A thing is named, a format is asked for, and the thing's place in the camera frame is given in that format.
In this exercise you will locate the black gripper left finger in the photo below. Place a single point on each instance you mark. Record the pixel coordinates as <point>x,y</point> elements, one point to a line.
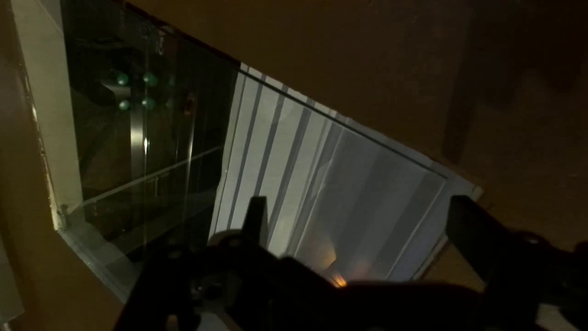
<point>255,217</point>

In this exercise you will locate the green capped bottle pack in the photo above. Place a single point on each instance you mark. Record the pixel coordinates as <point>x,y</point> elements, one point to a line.
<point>134,92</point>

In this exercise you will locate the glass table with metal frame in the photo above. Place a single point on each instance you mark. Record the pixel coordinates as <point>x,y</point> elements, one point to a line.
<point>147,184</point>

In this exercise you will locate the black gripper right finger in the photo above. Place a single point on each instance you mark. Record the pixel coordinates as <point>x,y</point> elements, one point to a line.
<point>507,257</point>

